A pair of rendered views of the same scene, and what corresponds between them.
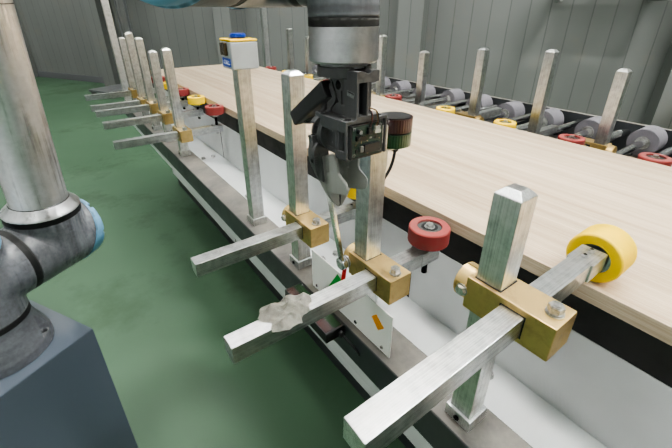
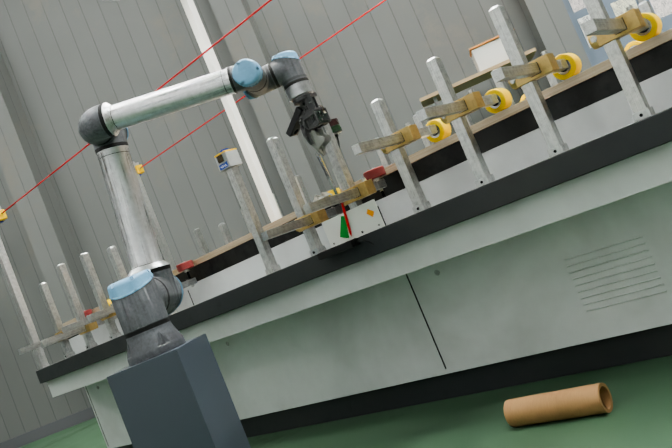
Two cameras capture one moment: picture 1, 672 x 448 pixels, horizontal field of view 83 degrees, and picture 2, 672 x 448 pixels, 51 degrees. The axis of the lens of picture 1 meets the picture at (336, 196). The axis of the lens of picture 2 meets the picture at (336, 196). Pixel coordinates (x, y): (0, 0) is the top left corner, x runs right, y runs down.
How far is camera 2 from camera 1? 1.99 m
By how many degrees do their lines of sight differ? 33
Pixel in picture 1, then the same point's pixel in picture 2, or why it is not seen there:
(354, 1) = (299, 73)
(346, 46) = (302, 87)
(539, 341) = (408, 134)
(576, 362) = (462, 179)
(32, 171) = (150, 236)
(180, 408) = not seen: outside the picture
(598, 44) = not seen: hidden behind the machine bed
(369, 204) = (337, 157)
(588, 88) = not seen: hidden behind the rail
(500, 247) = (382, 119)
